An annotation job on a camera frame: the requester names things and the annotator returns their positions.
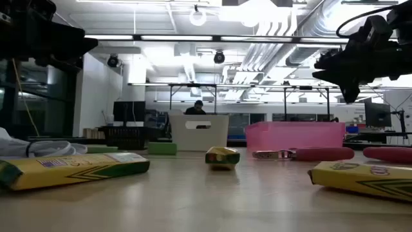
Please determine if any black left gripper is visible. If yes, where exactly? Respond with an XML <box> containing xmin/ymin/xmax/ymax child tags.
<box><xmin>0</xmin><ymin>19</ymin><xmax>99</xmax><ymax>67</ymax></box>

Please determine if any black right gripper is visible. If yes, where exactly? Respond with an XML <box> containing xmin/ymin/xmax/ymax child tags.
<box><xmin>311</xmin><ymin>14</ymin><xmax>412</xmax><ymax>104</ymax></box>

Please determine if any yellow green crayon box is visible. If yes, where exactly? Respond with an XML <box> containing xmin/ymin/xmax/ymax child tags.
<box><xmin>205</xmin><ymin>146</ymin><xmax>241</xmax><ymax>171</ymax></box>
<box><xmin>0</xmin><ymin>151</ymin><xmax>151</xmax><ymax>191</ymax></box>
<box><xmin>307</xmin><ymin>160</ymin><xmax>412</xmax><ymax>203</ymax></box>

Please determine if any green eraser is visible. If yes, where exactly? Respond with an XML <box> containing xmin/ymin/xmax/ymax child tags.
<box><xmin>86</xmin><ymin>144</ymin><xmax>119</xmax><ymax>154</ymax></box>
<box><xmin>147</xmin><ymin>142</ymin><xmax>178</xmax><ymax>156</ymax></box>

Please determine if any black computer monitor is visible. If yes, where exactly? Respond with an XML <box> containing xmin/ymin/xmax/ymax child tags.
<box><xmin>113</xmin><ymin>101</ymin><xmax>146</xmax><ymax>127</ymax></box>
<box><xmin>364</xmin><ymin>102</ymin><xmax>393</xmax><ymax>128</ymax></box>

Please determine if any dark desk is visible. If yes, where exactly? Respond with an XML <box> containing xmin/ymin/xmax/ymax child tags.
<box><xmin>343</xmin><ymin>131</ymin><xmax>412</xmax><ymax>146</ymax></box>

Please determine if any pink plastic bin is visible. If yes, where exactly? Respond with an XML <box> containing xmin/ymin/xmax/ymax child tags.
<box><xmin>244</xmin><ymin>121</ymin><xmax>347</xmax><ymax>152</ymax></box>

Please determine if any row of wooden blocks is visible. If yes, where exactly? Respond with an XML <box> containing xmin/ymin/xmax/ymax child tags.
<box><xmin>82</xmin><ymin>128</ymin><xmax>106</xmax><ymax>139</ymax></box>

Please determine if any long ceiling light bar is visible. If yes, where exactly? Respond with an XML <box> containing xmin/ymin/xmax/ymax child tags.
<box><xmin>84</xmin><ymin>34</ymin><xmax>350</xmax><ymax>44</ymax></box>

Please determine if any black mesh basket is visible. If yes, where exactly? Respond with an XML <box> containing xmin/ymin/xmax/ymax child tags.
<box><xmin>101</xmin><ymin>126</ymin><xmax>147</xmax><ymax>151</ymax></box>

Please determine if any round white ceiling lamp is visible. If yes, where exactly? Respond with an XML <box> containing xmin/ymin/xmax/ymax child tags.
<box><xmin>189</xmin><ymin>6</ymin><xmax>207</xmax><ymax>27</ymax></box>

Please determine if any person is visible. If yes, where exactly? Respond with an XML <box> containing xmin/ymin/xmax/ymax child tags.
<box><xmin>185</xmin><ymin>99</ymin><xmax>207</xmax><ymax>116</ymax></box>

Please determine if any white plastic bin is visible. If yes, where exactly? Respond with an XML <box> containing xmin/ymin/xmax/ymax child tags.
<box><xmin>169</xmin><ymin>114</ymin><xmax>230</xmax><ymax>152</ymax></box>

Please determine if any black metal rack frame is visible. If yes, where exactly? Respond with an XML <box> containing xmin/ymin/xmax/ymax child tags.
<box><xmin>169</xmin><ymin>82</ymin><xmax>218</xmax><ymax>115</ymax></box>
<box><xmin>283</xmin><ymin>85</ymin><xmax>331</xmax><ymax>122</ymax></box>

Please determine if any silver ceiling duct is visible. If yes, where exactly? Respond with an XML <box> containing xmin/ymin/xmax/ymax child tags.
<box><xmin>239</xmin><ymin>0</ymin><xmax>344</xmax><ymax>72</ymax></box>

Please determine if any yellow cable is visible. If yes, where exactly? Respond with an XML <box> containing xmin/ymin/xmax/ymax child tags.
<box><xmin>12</xmin><ymin>57</ymin><xmax>40</xmax><ymax>137</ymax></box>

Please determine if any white lamp cable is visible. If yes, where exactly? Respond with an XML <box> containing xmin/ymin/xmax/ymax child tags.
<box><xmin>0</xmin><ymin>137</ymin><xmax>88</xmax><ymax>159</ymax></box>

